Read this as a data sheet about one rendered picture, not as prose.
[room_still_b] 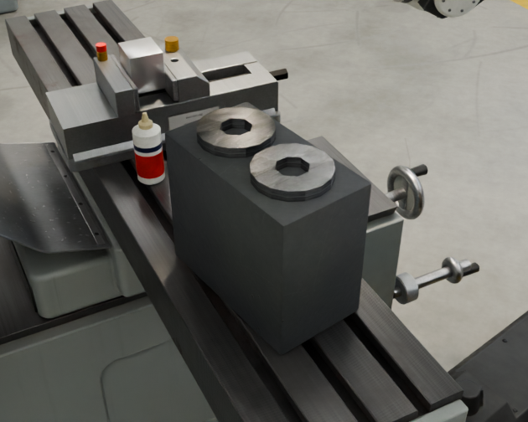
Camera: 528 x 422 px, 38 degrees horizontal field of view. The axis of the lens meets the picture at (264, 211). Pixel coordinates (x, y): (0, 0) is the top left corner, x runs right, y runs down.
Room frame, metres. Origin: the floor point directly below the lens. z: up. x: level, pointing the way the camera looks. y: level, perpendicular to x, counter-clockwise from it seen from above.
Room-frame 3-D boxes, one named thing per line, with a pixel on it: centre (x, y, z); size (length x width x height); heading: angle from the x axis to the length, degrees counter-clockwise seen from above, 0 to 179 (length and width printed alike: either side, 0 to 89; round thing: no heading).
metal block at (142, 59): (1.07, 0.19, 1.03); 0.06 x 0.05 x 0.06; 25
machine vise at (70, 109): (1.08, 0.16, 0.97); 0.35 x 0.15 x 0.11; 115
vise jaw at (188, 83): (1.09, 0.13, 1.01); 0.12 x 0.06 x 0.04; 25
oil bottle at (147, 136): (0.93, 0.17, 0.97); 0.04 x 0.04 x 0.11
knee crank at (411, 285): (1.18, -0.35, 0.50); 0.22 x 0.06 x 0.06; 117
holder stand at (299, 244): (0.71, 0.00, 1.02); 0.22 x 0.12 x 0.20; 38
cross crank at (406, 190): (1.29, -0.26, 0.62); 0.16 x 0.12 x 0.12; 117
